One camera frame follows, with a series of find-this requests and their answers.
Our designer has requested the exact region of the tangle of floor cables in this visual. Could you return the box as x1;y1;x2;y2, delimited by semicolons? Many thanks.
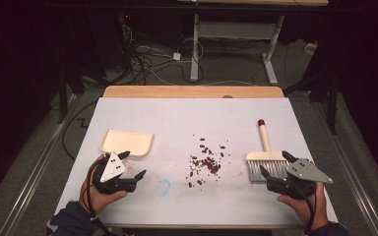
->
117;13;260;87

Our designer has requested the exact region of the cream plastic dustpan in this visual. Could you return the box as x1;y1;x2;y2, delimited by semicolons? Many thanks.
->
99;128;155;161

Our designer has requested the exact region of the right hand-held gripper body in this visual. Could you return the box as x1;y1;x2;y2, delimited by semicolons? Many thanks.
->
266;157;334;202

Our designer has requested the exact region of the black floor cable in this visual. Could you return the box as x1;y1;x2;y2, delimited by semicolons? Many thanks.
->
61;98;98;161

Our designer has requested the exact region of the black metal stand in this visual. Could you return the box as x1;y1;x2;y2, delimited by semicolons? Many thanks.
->
283;62;340;136
56;58;87;125

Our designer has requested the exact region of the person's left hand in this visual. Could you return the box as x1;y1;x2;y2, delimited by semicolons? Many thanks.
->
79;155;128;215

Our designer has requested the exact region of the metal floor rail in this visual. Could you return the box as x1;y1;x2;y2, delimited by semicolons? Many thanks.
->
309;97;378;236
0;92;78;236

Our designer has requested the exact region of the person's right hand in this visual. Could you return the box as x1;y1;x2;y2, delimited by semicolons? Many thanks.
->
277;183;330;230

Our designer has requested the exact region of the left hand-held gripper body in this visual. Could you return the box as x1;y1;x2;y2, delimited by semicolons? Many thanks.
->
93;151;139;195

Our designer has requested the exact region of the pile of red beans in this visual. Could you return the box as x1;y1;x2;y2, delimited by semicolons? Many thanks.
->
186;133;232;190

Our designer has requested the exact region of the hand-held gripper black cable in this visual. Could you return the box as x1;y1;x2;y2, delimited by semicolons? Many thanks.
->
82;156;119;236
289;181;318;235

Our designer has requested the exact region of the left hand-held gripper black cable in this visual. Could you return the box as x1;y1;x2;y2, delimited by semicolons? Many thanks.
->
82;156;119;236

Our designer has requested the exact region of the right hand-held gripper black cable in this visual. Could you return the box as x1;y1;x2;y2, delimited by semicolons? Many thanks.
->
289;181;318;235

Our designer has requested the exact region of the cream hand brush red cap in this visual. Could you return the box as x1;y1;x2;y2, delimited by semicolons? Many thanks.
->
245;119;291;183

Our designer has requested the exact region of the white metal desk frame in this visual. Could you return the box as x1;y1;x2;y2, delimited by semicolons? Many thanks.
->
176;0;330;86

